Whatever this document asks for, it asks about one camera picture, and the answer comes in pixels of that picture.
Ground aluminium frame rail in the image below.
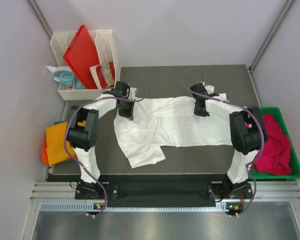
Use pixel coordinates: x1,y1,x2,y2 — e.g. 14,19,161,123
248,0,297,74

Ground green plastic bin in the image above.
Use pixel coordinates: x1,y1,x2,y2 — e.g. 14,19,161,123
251,107,300,180

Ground red patterned booklet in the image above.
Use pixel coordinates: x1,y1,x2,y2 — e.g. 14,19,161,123
89,61,116,90

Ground white t shirt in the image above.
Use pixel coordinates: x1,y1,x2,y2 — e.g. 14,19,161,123
113,96,232,168

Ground white cable duct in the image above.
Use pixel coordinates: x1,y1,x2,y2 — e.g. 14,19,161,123
40,202,241,213

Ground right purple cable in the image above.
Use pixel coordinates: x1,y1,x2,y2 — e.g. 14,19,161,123
180,68,266,216

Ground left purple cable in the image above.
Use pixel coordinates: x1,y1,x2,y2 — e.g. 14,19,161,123
62,76,148,216

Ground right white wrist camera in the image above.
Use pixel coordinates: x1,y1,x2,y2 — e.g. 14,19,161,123
202,82,219,97

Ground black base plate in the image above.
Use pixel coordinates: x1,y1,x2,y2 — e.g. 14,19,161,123
47,173,253,203

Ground purple cable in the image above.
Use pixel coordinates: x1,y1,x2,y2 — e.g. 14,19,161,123
180,68,266,216
62,76,148,216

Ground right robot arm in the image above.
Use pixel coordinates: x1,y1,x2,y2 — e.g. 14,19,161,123
190,83,268,199

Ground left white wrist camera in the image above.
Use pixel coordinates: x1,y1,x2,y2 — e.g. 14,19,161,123
128,87,138,101

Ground light blue headphones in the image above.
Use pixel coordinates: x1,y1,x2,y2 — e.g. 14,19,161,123
46,65,86,90

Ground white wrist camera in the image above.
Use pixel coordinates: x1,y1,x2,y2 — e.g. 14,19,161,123
202,82,219,97
128,87,138,101

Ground pink t shirt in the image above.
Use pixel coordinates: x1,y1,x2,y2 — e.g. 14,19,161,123
253,114,292,176

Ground red plastic folder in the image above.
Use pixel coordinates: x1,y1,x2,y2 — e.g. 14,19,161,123
63,24,100,90

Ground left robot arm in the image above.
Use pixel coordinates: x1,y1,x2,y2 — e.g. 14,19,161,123
65,82,137,200

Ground white file organizer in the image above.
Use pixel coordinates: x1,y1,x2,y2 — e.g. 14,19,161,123
50,30,121,101

